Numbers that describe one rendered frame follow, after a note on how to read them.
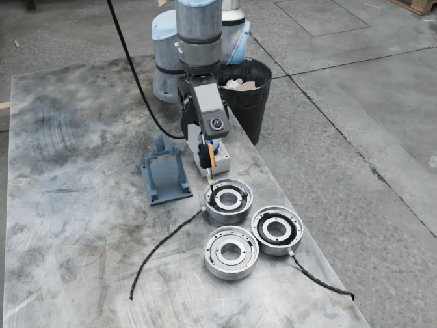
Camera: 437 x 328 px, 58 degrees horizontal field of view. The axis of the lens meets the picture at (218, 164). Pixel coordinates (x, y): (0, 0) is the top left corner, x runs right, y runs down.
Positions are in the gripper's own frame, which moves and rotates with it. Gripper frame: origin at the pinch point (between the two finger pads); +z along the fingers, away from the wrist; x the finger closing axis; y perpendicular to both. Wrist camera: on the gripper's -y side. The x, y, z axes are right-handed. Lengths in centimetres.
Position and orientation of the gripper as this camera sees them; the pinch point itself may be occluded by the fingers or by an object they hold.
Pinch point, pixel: (205, 150)
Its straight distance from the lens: 81.0
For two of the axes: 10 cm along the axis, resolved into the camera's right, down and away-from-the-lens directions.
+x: -9.5, 2.0, -2.2
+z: -0.1, 7.2, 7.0
